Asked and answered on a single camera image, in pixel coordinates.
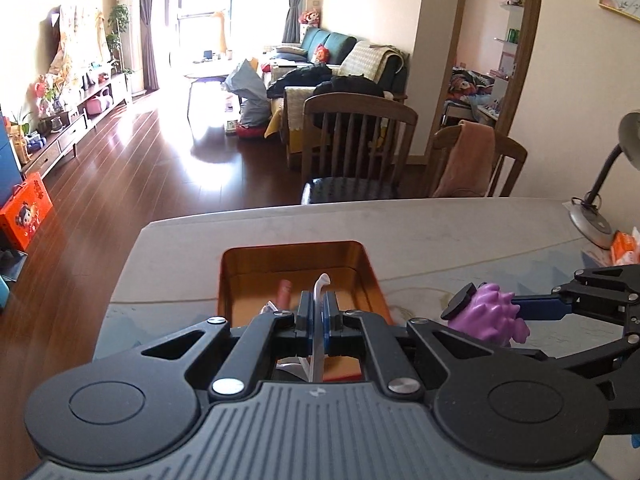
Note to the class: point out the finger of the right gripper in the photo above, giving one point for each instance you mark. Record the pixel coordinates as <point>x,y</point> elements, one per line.
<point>541,307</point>

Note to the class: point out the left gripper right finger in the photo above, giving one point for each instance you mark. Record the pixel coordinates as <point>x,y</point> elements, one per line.
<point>367,337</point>

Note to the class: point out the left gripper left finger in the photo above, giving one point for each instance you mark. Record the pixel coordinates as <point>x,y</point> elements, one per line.
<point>240,358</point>

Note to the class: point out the white frame sunglasses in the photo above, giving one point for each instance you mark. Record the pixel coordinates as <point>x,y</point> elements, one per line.
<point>310,368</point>

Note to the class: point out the purple spiky toy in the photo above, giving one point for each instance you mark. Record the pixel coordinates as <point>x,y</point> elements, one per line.
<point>486,313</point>

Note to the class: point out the pink highlighter tube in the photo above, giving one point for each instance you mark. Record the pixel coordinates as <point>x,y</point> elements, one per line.
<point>284,294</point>

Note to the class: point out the red metal tin box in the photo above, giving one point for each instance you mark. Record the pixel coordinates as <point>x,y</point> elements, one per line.
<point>250,276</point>

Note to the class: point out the pink towel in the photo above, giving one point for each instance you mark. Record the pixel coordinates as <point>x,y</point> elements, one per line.
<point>468,166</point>

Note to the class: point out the dark wooden dining chair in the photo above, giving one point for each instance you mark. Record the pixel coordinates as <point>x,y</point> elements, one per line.
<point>355,147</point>

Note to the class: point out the wooden chair with towel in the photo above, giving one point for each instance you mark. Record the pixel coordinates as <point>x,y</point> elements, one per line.
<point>509,160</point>

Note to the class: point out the light blue paper bag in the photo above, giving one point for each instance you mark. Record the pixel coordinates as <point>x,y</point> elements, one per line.
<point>245,83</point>

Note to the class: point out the green sofa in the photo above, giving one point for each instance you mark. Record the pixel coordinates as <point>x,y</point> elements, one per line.
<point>348,55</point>

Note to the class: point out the orange gift box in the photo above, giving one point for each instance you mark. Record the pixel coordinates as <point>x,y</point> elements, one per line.
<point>24,211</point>

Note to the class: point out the low wooden tv console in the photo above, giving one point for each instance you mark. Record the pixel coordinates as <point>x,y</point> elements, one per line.
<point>64,132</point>

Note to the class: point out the blue front dark cabinet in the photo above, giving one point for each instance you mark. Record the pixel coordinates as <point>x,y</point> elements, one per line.
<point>10,175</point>

